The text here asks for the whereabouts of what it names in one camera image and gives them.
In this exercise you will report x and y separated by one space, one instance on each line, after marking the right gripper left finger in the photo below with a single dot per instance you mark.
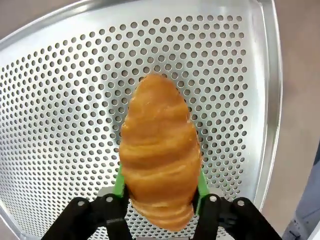
100 217

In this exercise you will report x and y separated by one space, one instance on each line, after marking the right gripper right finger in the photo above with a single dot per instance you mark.
225 220

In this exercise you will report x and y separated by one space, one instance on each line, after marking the golden brown croissant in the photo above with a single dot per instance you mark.
160 150

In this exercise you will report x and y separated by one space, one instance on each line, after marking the perforated metal baking tray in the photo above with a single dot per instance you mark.
62 100

